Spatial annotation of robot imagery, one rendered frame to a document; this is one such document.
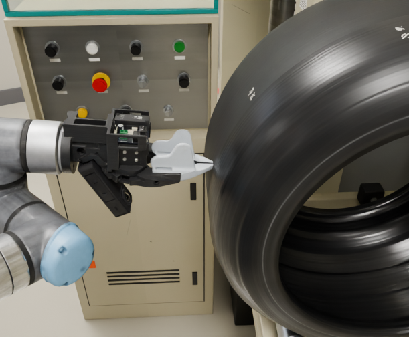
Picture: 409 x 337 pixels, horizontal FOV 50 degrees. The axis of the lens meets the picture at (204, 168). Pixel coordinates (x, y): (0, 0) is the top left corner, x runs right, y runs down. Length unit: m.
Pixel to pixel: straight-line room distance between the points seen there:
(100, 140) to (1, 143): 0.13
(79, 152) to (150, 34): 0.68
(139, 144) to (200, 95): 0.76
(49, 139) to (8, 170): 0.08
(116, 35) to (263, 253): 0.83
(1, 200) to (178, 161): 0.25
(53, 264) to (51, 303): 1.55
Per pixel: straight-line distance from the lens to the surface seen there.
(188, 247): 1.65
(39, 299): 2.16
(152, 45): 1.27
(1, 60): 3.66
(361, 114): 0.51
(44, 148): 0.62
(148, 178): 0.61
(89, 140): 0.61
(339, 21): 0.62
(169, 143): 0.65
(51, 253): 0.58
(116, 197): 0.67
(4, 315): 2.16
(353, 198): 1.10
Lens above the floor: 1.62
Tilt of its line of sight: 36 degrees down
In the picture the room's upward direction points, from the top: straight up
